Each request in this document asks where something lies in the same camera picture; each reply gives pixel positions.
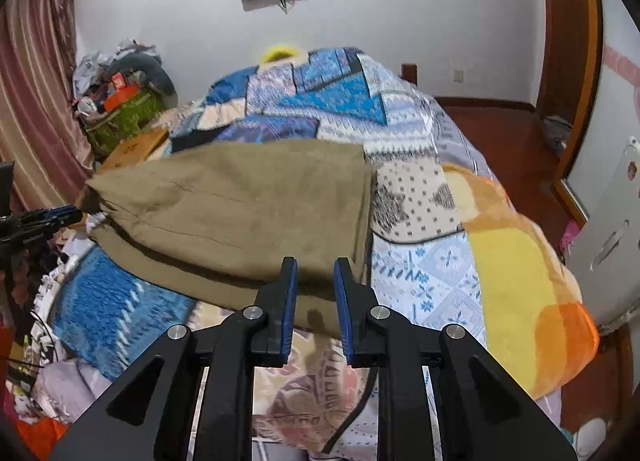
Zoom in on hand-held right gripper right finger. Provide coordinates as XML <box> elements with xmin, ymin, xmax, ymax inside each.
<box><xmin>333</xmin><ymin>256</ymin><xmax>577</xmax><ymax>461</ymax></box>

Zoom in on pile of mixed clutter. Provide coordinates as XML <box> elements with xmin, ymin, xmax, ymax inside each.
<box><xmin>0</xmin><ymin>236</ymin><xmax>113</xmax><ymax>442</ymax></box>

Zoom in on green patterned bag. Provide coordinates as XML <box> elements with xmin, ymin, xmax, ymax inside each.
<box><xmin>84</xmin><ymin>91</ymin><xmax>169</xmax><ymax>160</ymax></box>

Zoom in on grey bag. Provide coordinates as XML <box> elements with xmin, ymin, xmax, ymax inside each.
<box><xmin>542</xmin><ymin>114</ymin><xmax>574</xmax><ymax>152</ymax></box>

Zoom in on white door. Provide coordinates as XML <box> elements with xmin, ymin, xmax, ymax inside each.
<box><xmin>560</xmin><ymin>0</ymin><xmax>640</xmax><ymax>334</ymax></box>

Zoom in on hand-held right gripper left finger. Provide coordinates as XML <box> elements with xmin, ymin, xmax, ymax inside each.
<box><xmin>50</xmin><ymin>256</ymin><xmax>299</xmax><ymax>461</ymax></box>

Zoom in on brown cardboard box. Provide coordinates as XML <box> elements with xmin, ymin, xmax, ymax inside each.
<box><xmin>100</xmin><ymin>126</ymin><xmax>171</xmax><ymax>172</ymax></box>

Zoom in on olive brown pants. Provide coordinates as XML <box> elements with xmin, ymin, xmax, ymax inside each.
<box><xmin>82</xmin><ymin>141</ymin><xmax>377</xmax><ymax>340</ymax></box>

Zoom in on yellow plush item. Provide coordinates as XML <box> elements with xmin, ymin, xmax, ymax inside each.
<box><xmin>259</xmin><ymin>43</ymin><xmax>306</xmax><ymax>64</ymax></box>

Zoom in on pile of grey clothes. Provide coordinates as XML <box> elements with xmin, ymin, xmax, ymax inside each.
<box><xmin>72</xmin><ymin>40</ymin><xmax>179</xmax><ymax>109</ymax></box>

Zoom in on wooden door frame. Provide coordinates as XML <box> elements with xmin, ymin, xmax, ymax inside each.
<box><xmin>536</xmin><ymin>0</ymin><xmax>607</xmax><ymax>231</ymax></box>

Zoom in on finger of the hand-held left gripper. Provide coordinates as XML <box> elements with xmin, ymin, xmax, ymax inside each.
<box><xmin>0</xmin><ymin>206</ymin><xmax>85</xmax><ymax>247</ymax></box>

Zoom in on orange yellow fleece blanket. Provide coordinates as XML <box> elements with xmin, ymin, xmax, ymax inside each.
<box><xmin>440</xmin><ymin>163</ymin><xmax>601</xmax><ymax>402</ymax></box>

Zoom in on blue patchwork quilt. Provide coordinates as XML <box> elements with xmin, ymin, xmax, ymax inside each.
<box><xmin>50</xmin><ymin>47</ymin><xmax>563</xmax><ymax>461</ymax></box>

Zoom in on orange box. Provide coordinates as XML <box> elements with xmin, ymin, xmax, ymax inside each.
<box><xmin>102</xmin><ymin>73</ymin><xmax>139</xmax><ymax>112</ymax></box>

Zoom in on pink striped curtain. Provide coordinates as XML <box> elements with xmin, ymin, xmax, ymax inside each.
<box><xmin>0</xmin><ymin>0</ymin><xmax>97</xmax><ymax>214</ymax></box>

